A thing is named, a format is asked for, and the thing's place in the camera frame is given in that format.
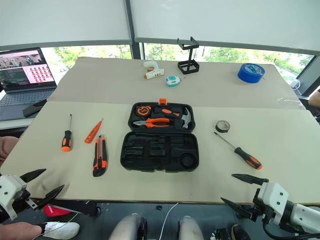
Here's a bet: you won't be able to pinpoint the black orange utility knife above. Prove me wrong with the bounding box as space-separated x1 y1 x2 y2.
92 134 109 178

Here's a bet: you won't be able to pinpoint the orange voltage tester pen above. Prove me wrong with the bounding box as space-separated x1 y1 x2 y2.
84 117 104 144

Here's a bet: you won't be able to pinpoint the white charger plug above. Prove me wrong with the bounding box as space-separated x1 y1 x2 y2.
289 78 302 90

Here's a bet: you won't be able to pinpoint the long black orange screwdriver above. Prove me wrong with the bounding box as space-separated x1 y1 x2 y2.
214 131 263 171

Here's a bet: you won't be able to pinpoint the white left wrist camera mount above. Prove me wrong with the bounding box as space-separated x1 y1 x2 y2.
0 174 28 221

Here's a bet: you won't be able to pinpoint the black smartphone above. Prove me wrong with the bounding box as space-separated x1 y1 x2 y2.
22 99 48 118

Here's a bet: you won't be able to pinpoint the grey rounded robot knee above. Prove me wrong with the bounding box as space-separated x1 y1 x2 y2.
109 212 148 240
178 215 205 240

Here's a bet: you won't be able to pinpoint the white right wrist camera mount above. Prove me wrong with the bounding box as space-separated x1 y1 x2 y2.
257 181 289 218

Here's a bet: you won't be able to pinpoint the white sneaker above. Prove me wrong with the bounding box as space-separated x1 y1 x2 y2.
39 221 81 240

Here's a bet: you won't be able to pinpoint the grey laptop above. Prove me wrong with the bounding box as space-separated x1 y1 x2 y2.
0 47 58 121

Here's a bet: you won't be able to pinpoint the claw hammer orange grip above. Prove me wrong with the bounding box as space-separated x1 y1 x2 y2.
152 106 196 130

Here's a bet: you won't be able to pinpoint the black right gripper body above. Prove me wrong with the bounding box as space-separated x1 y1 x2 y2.
251 188 276 225

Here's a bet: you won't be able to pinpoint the blue tape roll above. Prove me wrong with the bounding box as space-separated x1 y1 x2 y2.
237 62 266 84

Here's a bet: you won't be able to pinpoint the dark window post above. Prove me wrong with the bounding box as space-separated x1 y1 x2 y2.
123 0 146 61

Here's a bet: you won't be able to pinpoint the black electrical tape roll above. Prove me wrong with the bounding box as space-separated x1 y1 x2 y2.
215 119 232 134

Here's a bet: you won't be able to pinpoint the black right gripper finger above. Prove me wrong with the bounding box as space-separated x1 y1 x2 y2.
220 197 254 220
231 173 270 186

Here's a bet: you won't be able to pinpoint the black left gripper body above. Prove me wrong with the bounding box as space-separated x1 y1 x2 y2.
9 188 39 218

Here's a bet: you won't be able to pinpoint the person's lower leg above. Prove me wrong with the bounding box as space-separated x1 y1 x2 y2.
0 222 44 240

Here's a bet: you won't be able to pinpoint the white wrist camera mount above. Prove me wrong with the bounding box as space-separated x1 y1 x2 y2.
257 181 289 218
0 174 28 221

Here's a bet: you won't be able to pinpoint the red object under table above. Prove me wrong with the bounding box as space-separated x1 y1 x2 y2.
43 204 72 217

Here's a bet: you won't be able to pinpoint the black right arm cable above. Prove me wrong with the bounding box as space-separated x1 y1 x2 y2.
261 218 320 240

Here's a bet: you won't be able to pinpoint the teal white tape measure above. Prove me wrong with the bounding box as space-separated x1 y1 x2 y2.
164 75 180 88

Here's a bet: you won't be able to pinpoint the black phone stand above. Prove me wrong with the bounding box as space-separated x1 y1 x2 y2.
176 36 200 76

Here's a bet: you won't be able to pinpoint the brown paper sheet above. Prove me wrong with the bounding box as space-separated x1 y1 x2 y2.
46 56 308 110

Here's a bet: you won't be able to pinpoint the orange handled pliers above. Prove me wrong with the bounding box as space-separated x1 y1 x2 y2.
132 117 172 129

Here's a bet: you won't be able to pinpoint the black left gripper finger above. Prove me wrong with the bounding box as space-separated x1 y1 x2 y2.
19 168 47 184
37 184 66 210

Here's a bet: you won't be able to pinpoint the black orange tape measure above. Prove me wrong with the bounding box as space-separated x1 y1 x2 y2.
136 104 152 117

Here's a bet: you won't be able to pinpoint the white roller blind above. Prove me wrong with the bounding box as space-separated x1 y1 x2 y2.
129 0 320 56
0 0 132 47

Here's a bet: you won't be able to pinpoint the person's bent knee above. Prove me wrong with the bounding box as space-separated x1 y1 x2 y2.
0 136 20 166

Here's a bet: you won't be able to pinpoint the short orange black screwdriver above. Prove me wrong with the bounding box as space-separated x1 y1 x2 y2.
61 113 73 153

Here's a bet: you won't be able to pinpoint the white glue gun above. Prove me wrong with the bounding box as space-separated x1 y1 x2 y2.
143 60 165 80

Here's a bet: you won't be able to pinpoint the black table leg foot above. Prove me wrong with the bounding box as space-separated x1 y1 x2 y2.
53 199 102 217

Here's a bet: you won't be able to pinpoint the black tool case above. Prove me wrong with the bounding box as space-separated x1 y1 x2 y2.
120 97 200 173

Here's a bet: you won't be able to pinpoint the black shoe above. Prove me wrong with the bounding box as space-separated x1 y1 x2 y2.
230 223 252 240

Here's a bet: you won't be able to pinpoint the white floor cable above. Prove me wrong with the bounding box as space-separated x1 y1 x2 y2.
159 202 180 240

